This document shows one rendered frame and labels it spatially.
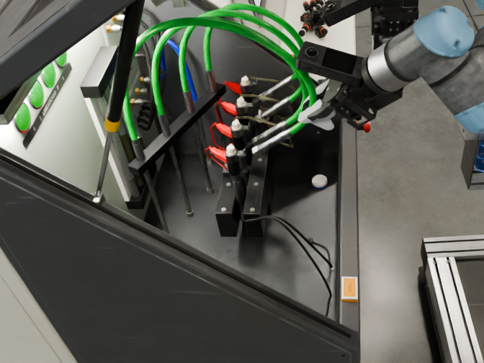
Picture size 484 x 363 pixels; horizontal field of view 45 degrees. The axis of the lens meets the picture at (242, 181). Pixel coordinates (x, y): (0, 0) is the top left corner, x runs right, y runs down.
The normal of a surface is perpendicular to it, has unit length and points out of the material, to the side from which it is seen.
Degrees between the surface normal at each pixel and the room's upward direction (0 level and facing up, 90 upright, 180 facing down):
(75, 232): 90
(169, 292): 90
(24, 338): 90
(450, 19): 46
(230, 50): 90
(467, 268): 0
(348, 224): 0
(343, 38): 0
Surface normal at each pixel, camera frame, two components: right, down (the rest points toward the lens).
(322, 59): 0.05, -0.44
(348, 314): -0.13, -0.70
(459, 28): 0.49, -0.27
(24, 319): -0.12, 0.71
